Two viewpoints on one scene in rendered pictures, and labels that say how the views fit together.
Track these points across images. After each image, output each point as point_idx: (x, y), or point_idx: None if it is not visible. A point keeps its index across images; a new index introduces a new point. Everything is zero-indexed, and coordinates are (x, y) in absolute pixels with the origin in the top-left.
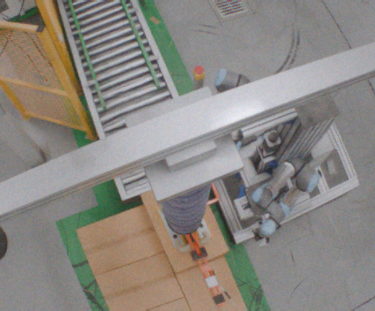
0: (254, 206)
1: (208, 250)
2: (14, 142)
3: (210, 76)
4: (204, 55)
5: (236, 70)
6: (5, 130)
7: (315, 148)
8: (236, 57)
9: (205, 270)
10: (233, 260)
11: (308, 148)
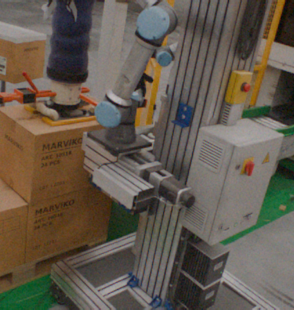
0: (102, 131)
1: (31, 124)
2: (99, 73)
3: (256, 252)
4: (277, 245)
5: (285, 272)
6: (105, 40)
7: (216, 129)
8: None
9: (1, 94)
10: (24, 299)
11: (203, 76)
